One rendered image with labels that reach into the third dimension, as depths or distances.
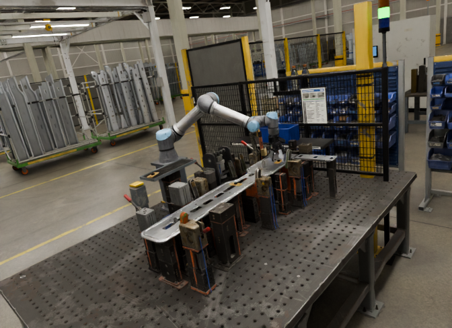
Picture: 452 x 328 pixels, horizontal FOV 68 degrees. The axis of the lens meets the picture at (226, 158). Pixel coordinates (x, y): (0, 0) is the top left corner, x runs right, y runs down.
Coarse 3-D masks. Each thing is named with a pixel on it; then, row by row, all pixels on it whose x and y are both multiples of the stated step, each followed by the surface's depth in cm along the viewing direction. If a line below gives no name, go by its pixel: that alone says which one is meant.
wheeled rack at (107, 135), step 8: (128, 80) 946; (80, 88) 894; (96, 88) 842; (160, 104) 994; (88, 120) 927; (160, 120) 1009; (120, 128) 946; (128, 128) 956; (136, 128) 944; (144, 128) 955; (160, 128) 1009; (96, 136) 921; (104, 136) 897; (112, 136) 884; (112, 144) 895
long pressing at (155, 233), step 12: (276, 156) 258; (252, 168) 239; (264, 168) 235; (276, 168) 232; (240, 180) 220; (252, 180) 216; (216, 192) 206; (228, 192) 203; (240, 192) 202; (192, 204) 193; (216, 204) 188; (168, 216) 182; (192, 216) 178; (156, 228) 171; (156, 240) 160; (168, 240) 160
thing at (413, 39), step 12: (396, 24) 721; (408, 24) 706; (420, 24) 692; (432, 24) 697; (396, 36) 728; (408, 36) 713; (420, 36) 698; (432, 36) 706; (396, 48) 735; (408, 48) 720; (420, 48) 705; (432, 48) 714; (408, 60) 727; (420, 60) 711; (408, 72) 734; (408, 84) 741; (408, 108) 759; (420, 108) 742
